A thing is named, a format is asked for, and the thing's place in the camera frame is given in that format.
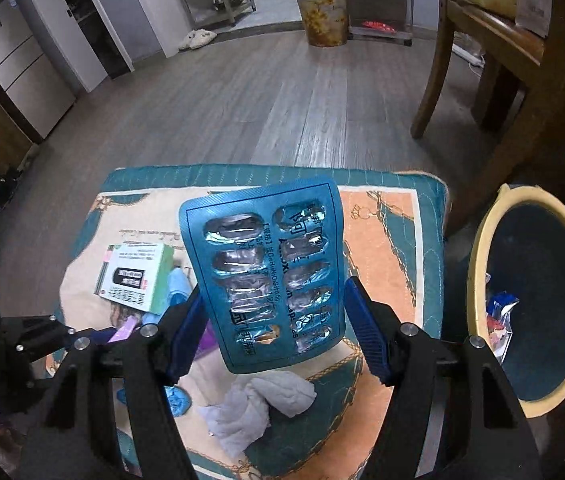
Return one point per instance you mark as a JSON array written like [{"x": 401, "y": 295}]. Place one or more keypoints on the teal patterned cushion mat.
[{"x": 393, "y": 242}]

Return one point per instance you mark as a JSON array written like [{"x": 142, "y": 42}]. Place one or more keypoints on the green white medicine box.
[{"x": 135, "y": 274}]

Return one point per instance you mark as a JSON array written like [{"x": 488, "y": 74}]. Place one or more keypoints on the blue pill blister pack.
[{"x": 269, "y": 265}]

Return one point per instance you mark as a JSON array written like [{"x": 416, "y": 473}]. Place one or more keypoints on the silver refrigerator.
[{"x": 31, "y": 91}]

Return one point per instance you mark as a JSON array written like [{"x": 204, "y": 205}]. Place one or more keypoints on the white slippers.
[{"x": 197, "y": 39}]

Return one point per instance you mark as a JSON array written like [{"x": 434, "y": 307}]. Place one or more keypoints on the white tissue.
[{"x": 243, "y": 416}]

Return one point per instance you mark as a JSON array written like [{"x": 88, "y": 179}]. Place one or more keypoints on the blue bin with cream rim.
[{"x": 520, "y": 248}]

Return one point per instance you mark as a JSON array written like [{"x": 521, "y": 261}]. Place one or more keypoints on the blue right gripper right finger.
[{"x": 373, "y": 325}]

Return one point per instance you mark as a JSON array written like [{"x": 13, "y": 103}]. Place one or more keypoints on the brown wooden chair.
[{"x": 515, "y": 62}]

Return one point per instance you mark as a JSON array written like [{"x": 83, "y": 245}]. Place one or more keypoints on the blue wrapper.
[{"x": 179, "y": 400}]

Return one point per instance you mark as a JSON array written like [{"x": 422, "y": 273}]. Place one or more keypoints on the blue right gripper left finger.
[{"x": 184, "y": 327}]

